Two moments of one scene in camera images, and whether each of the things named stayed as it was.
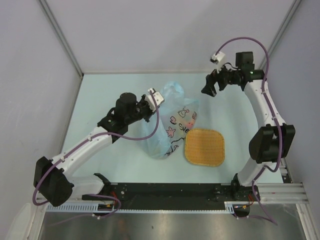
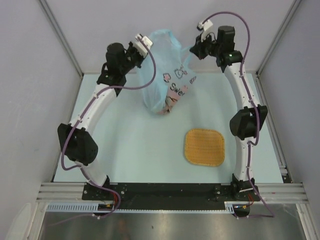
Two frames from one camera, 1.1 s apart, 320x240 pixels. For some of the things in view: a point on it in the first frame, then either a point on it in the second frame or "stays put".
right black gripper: x=211 y=79 → x=198 y=48
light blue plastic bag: x=178 y=114 → x=166 y=72
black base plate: x=177 y=196 stays put
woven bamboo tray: x=204 y=146 stays put
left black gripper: x=150 y=113 → x=133 y=49
